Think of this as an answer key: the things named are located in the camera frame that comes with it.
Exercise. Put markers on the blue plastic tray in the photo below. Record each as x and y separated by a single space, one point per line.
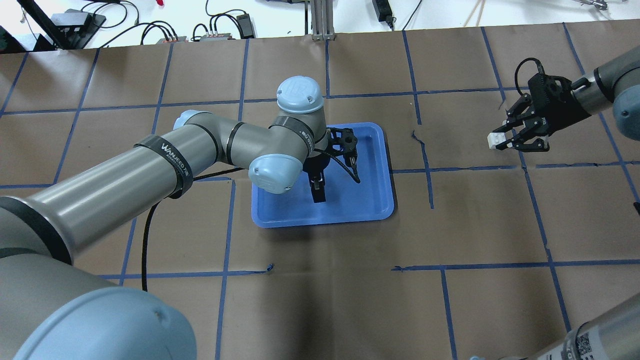
346 201

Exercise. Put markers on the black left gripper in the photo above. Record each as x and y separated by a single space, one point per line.
315 165

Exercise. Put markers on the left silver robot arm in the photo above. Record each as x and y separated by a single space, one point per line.
51 310

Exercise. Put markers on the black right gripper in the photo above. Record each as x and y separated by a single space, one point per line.
556 118

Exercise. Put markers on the aluminium frame post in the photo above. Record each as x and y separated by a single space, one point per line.
322 20

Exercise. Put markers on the black power adapter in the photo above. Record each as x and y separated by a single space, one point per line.
383 11

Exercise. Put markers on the white block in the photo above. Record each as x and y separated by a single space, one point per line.
494 139

